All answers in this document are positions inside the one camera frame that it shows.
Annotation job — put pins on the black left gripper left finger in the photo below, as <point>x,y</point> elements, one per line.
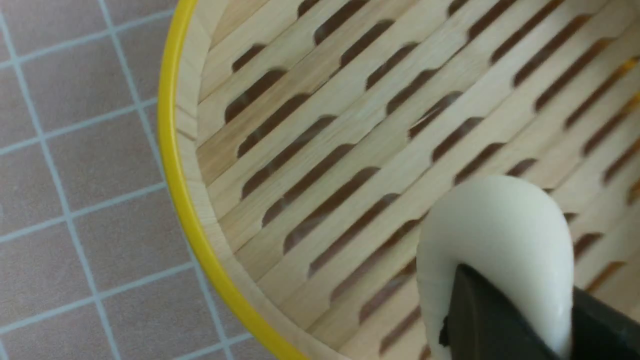
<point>482,324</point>

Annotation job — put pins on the white bun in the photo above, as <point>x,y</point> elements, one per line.
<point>517,237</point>

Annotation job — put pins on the yellow-rimmed bamboo steamer tray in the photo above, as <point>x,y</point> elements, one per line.
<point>304,141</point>

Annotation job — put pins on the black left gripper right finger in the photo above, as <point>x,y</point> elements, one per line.
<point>600,332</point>

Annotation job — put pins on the pink checkered tablecloth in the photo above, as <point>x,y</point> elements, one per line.
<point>94,263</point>

